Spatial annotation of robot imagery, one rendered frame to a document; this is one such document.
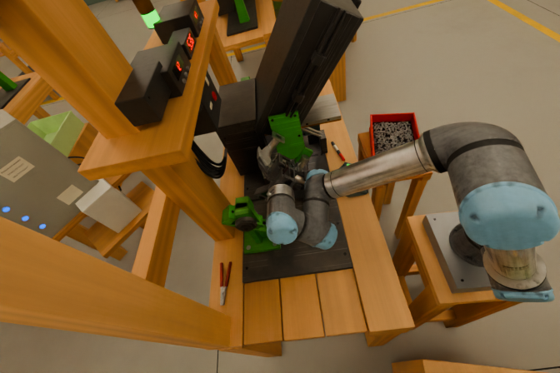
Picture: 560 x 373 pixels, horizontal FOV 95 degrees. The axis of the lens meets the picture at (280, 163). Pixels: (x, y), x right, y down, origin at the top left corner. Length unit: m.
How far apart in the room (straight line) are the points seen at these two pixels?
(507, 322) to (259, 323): 1.47
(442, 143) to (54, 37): 0.73
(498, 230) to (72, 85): 0.80
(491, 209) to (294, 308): 0.74
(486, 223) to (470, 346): 1.54
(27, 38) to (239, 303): 0.94
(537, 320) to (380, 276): 1.27
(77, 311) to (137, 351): 1.82
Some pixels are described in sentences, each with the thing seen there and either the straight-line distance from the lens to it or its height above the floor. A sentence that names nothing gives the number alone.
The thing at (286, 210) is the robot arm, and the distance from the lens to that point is 0.63.
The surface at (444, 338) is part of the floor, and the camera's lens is 1.98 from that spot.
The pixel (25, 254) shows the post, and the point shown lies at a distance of 0.48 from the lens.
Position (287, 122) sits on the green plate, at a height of 1.24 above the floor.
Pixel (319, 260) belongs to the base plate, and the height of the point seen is 0.90.
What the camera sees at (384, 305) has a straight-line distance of 1.02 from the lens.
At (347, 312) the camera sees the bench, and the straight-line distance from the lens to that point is 1.03.
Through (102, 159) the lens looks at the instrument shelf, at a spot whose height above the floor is 1.54.
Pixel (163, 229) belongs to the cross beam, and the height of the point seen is 1.25.
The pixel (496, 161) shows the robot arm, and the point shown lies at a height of 1.51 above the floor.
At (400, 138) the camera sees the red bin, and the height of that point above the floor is 0.87.
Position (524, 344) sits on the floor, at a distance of 2.11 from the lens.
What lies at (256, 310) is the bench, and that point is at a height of 0.88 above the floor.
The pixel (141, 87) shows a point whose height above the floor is 1.63.
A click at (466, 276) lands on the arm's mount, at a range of 1.09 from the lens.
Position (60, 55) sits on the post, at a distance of 0.64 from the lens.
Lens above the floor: 1.89
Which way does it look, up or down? 50 degrees down
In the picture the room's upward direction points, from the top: 19 degrees counter-clockwise
